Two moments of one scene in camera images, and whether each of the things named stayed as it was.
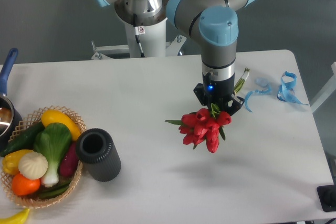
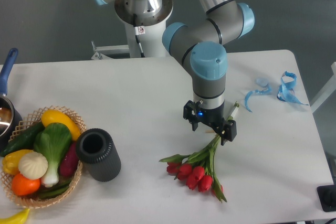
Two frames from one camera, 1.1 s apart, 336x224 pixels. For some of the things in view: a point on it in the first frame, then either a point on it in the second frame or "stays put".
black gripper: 219,93 → 214,117
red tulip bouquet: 203,125 → 197,169
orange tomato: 22,186 stays put
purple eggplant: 70,161 stays put
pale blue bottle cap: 262,82 stays put
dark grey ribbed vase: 96,149 stays put
